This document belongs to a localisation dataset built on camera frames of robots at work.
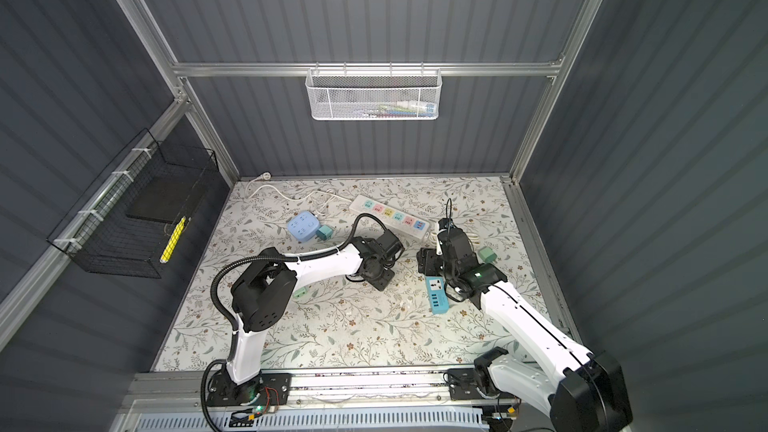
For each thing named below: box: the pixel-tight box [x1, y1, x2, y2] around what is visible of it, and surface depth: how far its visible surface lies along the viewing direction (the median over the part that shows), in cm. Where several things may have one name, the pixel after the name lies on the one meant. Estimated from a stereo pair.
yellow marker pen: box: [159, 216, 187, 263], surface depth 71 cm
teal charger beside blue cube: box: [316, 225, 333, 241], surface depth 104 cm
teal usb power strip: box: [425, 275, 449, 315], surface depth 88 cm
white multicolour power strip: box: [349, 194, 432, 240], surface depth 107 cm
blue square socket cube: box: [287, 211, 320, 243], surface depth 104 cm
